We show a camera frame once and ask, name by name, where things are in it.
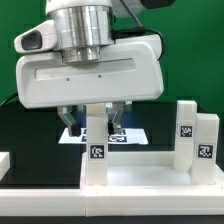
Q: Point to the white front barrier wall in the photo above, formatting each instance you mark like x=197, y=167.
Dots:
x=147, y=202

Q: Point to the fiducial marker sheet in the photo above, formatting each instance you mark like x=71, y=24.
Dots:
x=127, y=136

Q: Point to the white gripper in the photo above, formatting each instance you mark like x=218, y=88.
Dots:
x=128, y=70

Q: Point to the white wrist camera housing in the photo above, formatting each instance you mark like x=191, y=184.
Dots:
x=38, y=39

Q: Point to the white desk top tray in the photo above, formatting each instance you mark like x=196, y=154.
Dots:
x=150, y=173

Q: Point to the white left barrier wall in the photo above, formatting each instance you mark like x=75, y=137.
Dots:
x=4, y=164

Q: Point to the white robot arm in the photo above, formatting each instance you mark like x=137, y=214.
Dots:
x=89, y=52

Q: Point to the white barrier wall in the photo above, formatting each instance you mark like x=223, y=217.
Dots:
x=147, y=202
x=4, y=164

